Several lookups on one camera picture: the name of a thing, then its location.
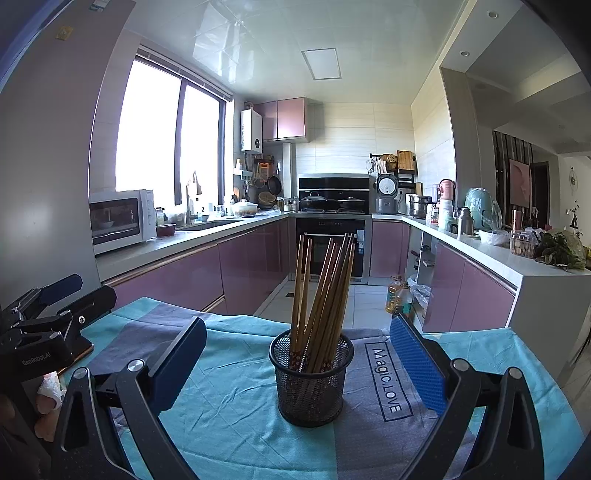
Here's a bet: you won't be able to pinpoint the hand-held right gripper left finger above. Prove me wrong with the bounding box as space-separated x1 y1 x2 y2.
51 316 208 480

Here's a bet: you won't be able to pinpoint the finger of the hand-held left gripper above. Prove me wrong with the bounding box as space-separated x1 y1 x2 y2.
0 274 84 324
54 285 117 354

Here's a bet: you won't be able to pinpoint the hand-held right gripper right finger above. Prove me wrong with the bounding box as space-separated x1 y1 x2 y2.
389 314 546 480

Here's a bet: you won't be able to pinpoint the black mesh utensil holder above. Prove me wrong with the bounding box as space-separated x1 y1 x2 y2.
269 329 355 428

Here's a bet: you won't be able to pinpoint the bundle of bamboo chopsticks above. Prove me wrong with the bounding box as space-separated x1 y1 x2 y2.
288 232 357 407

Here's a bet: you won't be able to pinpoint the person's left hand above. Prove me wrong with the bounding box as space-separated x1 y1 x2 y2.
34 394 64 440

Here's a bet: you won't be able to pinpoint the white crumpled tissue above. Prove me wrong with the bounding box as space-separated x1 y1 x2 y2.
38 373 66 400

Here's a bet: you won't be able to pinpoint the white plastic bag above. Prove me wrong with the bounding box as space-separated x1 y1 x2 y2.
410 282 432 308

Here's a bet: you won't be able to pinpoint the teal purple printed tablecloth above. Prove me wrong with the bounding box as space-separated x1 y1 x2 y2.
60 295 585 480

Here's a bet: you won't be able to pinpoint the white microwave oven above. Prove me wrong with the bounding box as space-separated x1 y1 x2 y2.
89 189 157 256

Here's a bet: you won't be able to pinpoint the pink base cabinets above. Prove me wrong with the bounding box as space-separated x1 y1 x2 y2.
372 220 518 333
102 217 296 317

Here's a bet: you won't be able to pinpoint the white kitchen countertop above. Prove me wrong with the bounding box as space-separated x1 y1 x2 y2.
95 211 591 384

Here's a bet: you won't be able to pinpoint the grey refrigerator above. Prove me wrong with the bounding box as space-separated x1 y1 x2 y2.
0 0 134 301

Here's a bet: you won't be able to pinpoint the steel sink faucet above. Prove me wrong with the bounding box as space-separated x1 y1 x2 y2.
186 171 202 225

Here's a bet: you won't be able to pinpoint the stainless steel stockpot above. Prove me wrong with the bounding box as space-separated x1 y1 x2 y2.
409 194 432 219

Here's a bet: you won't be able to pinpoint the clear plastic food container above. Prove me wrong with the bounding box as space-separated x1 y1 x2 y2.
510 229 539 258

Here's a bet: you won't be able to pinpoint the black built-in oven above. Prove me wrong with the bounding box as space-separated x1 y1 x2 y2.
294 216 372 283

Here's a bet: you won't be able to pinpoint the teal appliance under plastic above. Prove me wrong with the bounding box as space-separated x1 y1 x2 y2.
464 187 502 232

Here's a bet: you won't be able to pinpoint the grey rice cooker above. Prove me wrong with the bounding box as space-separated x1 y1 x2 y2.
375 172 400 215

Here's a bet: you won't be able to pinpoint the pink electric kettle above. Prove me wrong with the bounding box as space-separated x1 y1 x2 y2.
438 179 457 232

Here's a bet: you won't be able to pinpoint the large kitchen window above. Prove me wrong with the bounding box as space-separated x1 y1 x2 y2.
115 51 229 208

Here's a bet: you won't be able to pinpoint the leafy green vegetables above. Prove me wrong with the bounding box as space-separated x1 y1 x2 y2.
538 229 589 271

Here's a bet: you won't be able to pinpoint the black lidded wok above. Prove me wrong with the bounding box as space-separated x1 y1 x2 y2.
300 194 329 214

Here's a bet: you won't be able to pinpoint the black range hood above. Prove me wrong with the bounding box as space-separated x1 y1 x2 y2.
298 174 371 215

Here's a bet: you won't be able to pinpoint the rectangular ceiling light panel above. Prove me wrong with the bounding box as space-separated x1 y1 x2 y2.
301 47 343 80

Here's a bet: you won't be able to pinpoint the pink framed wall picture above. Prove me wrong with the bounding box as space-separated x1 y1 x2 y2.
509 158 532 208

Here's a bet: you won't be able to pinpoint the white wall water heater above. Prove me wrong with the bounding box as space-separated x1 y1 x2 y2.
240 110 264 154

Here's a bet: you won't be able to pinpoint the pink upper wall cabinets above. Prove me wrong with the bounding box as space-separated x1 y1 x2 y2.
255 97 308 142

